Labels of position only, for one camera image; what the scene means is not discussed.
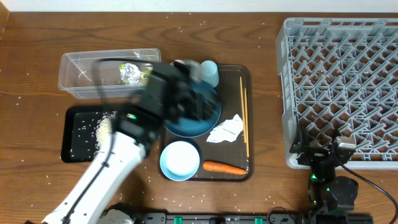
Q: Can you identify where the dark blue plate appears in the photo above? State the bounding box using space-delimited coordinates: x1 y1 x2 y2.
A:
165 82 221 138

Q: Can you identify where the clear plastic bin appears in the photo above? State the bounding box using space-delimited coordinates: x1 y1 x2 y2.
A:
58 49 161 99

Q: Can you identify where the light blue bowl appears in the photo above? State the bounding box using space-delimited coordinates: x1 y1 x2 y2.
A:
159 141 200 181

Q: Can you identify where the wooden chopstick left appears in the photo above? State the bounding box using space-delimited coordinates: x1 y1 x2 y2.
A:
239 77 247 143

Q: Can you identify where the orange carrot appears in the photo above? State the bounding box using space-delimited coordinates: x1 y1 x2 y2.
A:
202 161 246 175

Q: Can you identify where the wooden chopstick right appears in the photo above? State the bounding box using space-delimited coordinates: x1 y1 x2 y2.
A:
244 88 249 157

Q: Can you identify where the black waste tray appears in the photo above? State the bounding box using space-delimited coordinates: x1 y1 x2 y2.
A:
60 105 120 163

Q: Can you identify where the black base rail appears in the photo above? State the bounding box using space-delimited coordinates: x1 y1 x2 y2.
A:
99 203 374 224

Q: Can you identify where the light blue plastic cup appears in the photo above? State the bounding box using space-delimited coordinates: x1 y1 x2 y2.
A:
201 60 219 87

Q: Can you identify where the dark brown serving tray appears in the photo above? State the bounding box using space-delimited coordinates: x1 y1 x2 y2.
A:
158 63 253 182

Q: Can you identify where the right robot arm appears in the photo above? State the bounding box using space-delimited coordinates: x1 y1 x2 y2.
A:
289 125 359 223

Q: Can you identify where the wooden chopstick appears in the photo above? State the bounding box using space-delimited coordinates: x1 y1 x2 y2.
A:
239 77 247 143
244 88 249 157

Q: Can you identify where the grey dishwasher rack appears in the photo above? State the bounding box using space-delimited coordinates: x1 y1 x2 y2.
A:
275 17 397 170

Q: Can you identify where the pile of white rice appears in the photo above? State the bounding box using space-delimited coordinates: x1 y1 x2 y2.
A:
95 111 116 154

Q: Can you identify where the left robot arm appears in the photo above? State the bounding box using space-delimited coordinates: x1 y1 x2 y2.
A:
43 60 217 223

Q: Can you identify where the white plastic cup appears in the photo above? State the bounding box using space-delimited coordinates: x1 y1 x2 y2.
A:
170 59 202 83

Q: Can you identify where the foil snack wrapper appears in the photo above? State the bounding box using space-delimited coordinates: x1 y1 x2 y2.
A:
119 63 152 85

